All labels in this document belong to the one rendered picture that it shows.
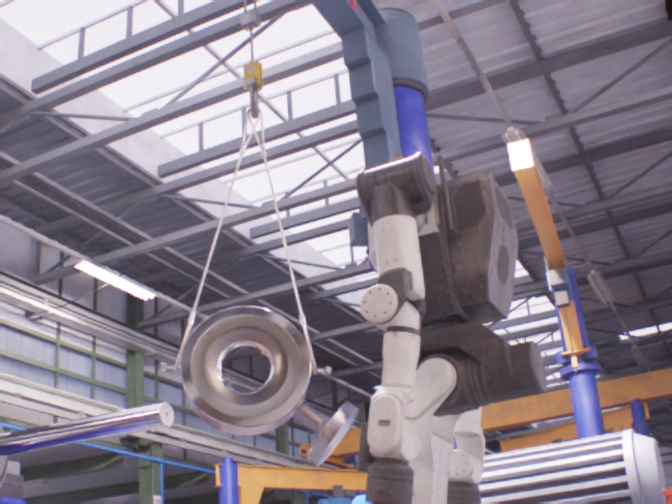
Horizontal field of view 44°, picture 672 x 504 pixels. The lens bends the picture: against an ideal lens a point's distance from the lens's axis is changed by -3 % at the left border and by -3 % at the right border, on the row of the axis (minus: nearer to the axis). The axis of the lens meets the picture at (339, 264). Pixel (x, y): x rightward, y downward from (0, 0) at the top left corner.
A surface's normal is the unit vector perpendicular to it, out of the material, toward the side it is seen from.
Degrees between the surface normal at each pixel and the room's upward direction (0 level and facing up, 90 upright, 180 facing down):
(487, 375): 113
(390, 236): 90
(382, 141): 90
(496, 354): 90
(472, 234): 90
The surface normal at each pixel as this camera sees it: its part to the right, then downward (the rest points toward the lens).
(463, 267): -0.44, -0.32
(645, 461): 0.01, -0.59
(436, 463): 0.90, -0.07
